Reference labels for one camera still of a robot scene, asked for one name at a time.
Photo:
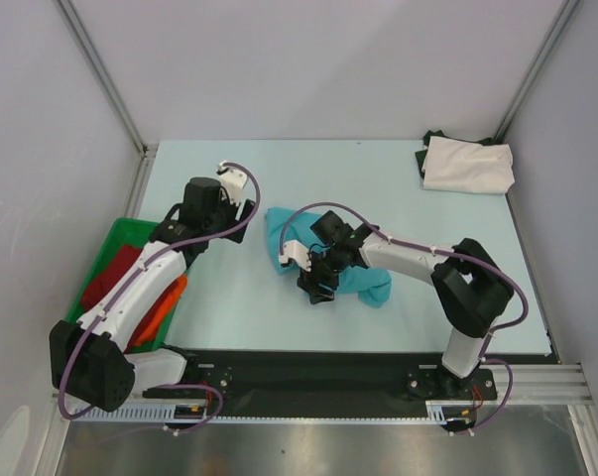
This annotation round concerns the white folded t-shirt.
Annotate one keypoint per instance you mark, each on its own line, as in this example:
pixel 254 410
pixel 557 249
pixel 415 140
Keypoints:
pixel 461 166

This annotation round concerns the aluminium frame post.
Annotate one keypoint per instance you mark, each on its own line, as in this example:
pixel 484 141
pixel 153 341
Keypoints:
pixel 97 66
pixel 554 35

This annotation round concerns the right aluminium frame post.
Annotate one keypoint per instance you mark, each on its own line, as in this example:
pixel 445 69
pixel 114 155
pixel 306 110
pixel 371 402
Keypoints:
pixel 554 35

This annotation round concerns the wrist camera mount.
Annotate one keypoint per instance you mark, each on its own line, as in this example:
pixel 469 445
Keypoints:
pixel 234 181
pixel 294 252

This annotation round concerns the dark red t-shirt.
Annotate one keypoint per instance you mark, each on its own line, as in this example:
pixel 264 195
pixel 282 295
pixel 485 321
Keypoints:
pixel 104 282

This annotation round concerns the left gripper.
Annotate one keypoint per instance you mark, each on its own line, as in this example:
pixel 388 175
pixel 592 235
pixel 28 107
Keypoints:
pixel 232 210

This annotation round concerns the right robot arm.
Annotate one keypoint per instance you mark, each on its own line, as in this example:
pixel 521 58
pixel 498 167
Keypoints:
pixel 467 282

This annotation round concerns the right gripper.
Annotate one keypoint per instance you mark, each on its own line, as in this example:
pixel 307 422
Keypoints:
pixel 318 280

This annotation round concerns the orange t-shirt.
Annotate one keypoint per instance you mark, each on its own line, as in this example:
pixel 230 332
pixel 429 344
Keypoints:
pixel 158 313

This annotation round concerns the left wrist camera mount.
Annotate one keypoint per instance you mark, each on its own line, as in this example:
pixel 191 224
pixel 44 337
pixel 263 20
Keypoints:
pixel 234 181

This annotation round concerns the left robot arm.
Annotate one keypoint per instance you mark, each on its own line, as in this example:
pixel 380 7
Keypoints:
pixel 91 367

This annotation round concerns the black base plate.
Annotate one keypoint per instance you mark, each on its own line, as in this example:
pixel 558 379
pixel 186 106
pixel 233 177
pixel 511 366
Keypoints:
pixel 371 404

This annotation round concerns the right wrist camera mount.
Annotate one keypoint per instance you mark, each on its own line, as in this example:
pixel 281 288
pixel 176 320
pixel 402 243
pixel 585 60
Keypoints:
pixel 294 252

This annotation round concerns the light blue t-shirt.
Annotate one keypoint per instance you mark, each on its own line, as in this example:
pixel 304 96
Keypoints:
pixel 372 286

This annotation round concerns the aluminium frame rail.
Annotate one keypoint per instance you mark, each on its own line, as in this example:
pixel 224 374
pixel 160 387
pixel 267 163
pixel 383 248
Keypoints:
pixel 495 382

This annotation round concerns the dark green folded t-shirt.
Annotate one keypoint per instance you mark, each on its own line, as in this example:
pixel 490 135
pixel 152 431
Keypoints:
pixel 421 154

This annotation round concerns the left aluminium frame post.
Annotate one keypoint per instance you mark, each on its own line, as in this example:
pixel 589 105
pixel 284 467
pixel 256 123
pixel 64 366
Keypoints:
pixel 97 66

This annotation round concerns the white cable duct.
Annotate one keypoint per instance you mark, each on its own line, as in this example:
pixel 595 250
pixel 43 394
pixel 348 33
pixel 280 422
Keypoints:
pixel 185 414

